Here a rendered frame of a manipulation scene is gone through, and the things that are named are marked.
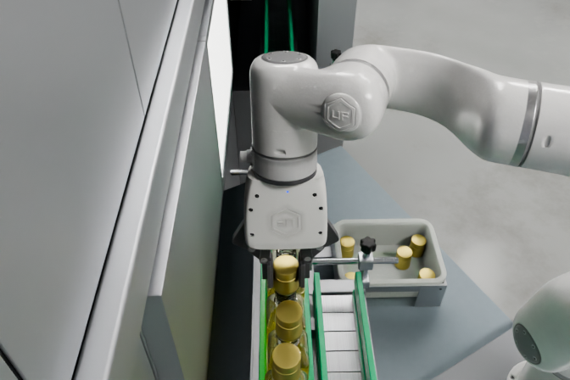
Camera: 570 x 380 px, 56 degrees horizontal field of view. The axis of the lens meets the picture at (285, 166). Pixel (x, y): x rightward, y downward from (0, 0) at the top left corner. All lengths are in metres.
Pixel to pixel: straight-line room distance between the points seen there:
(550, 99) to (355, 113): 0.17
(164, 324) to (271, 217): 0.17
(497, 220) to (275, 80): 2.03
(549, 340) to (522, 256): 1.61
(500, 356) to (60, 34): 0.98
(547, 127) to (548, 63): 3.13
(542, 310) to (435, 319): 0.45
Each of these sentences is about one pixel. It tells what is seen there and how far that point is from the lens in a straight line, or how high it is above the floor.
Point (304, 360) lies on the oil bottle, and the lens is 0.76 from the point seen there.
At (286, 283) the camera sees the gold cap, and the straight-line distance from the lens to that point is 0.72.
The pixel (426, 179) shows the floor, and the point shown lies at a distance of 2.59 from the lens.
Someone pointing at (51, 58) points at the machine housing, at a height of 1.57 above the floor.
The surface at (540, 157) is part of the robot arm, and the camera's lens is 0.55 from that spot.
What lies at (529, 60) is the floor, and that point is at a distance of 3.64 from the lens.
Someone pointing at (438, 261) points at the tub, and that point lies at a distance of 1.19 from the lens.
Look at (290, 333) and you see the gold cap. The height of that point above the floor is 1.14.
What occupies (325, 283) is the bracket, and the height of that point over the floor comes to 0.88.
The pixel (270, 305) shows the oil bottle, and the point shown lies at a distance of 0.79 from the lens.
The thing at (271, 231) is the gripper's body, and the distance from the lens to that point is 0.65.
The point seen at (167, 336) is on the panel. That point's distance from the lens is 0.59.
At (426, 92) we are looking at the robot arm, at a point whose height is 1.41.
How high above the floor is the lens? 1.75
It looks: 43 degrees down
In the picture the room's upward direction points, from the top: straight up
